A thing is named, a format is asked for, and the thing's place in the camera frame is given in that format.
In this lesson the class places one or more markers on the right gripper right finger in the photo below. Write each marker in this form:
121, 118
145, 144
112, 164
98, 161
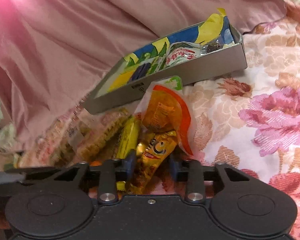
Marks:
222, 201

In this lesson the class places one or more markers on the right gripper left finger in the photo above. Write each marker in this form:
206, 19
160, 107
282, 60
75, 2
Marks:
60, 204

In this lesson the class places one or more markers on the clear mixed nut snack pack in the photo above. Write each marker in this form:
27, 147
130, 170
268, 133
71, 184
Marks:
60, 148

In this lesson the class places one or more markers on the rice cracker pack red text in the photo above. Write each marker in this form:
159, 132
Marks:
102, 131

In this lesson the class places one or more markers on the yellow snack bar wrapper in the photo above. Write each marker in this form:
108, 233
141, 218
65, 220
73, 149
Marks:
128, 137

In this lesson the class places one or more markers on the golden peanut snack packet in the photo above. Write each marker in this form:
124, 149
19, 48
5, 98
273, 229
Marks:
152, 149

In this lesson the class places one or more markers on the orange clear candy bag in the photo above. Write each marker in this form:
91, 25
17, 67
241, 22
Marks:
164, 108

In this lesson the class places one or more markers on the dark small snack packet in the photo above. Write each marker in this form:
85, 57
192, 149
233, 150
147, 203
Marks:
211, 46

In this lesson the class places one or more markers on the white green seaweed snack bag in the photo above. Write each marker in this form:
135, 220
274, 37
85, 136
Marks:
180, 52

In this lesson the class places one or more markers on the small orange tangerine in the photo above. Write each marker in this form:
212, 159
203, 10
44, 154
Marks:
96, 163

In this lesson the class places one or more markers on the floral pink bedspread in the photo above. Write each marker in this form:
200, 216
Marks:
249, 119

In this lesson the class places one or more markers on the pink satin cover cloth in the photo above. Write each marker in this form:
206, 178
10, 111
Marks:
54, 52

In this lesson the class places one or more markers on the grey tray with colourful lining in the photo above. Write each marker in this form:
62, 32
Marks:
114, 90

